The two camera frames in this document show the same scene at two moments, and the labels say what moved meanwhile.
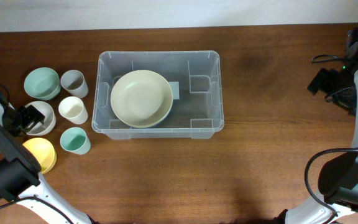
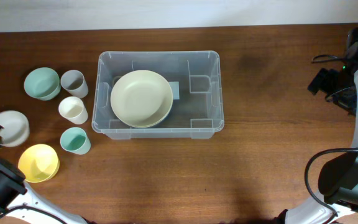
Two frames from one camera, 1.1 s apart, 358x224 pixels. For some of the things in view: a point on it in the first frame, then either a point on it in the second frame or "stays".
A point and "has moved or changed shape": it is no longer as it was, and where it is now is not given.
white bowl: (46, 110) has moved or changed shape
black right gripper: (322, 82) stays
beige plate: (142, 98) stays
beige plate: (142, 111) stays
